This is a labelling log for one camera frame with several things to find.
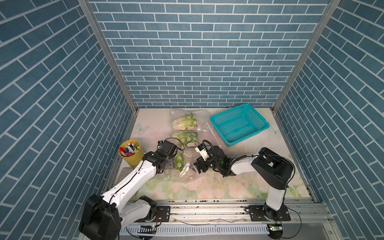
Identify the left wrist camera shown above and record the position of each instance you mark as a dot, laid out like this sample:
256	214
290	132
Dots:
167	149

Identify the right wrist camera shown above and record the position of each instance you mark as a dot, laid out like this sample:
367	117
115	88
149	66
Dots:
201	149

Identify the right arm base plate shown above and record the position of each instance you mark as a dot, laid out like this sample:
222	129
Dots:
260	213

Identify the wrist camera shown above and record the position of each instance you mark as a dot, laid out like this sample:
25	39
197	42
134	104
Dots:
201	149
167	149

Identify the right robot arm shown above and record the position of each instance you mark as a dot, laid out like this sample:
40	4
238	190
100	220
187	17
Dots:
276	170

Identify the chinese cabbage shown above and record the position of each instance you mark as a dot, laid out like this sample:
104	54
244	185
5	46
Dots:
187	122
189	139
180	161

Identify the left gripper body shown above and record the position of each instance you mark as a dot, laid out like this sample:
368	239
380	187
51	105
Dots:
170	162

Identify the teal plastic basket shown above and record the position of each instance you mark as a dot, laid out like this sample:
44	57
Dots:
238	124

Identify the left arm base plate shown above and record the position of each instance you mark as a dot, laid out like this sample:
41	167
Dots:
160	214

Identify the aluminium mounting rail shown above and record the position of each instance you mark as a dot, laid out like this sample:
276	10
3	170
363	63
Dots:
204	212

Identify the yellow pen cup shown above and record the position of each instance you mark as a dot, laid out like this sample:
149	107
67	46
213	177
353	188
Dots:
134	154

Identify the zip-top bag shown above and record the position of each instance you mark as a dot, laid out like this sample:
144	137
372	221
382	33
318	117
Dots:
207	135
202	117
188	174

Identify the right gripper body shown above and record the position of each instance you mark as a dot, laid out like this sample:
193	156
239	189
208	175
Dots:
205	165

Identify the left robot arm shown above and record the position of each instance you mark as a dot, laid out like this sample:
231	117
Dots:
106	215

